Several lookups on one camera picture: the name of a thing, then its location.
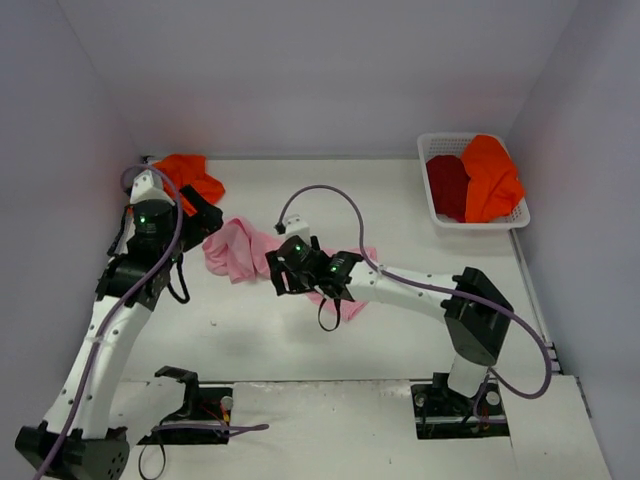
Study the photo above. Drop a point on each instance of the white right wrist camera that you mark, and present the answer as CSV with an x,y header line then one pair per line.
x,y
293,226

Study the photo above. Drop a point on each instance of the dark red t shirt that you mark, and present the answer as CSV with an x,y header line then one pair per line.
x,y
449,186

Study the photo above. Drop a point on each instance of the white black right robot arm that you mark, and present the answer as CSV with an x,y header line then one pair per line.
x,y
475,313

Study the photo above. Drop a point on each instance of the orange t shirt in basket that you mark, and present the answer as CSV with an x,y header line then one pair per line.
x,y
494,188

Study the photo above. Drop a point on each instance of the pink t shirt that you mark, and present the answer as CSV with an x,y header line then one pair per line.
x,y
238,251

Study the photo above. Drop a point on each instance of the white plastic basket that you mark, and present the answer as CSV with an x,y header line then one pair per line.
x,y
454,143

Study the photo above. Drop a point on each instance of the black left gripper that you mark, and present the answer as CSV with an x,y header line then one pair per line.
x,y
201,214

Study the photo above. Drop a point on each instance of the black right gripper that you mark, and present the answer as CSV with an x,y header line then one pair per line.
x,y
285,273

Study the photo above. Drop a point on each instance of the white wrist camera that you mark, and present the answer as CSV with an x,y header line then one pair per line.
x,y
293,226
148,186

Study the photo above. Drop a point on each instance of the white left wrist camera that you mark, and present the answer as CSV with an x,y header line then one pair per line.
x,y
148,186

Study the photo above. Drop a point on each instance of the orange t shirt on table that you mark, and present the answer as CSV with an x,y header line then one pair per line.
x,y
187,169

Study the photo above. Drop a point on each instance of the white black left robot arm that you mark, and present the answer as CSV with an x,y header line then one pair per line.
x,y
98,416

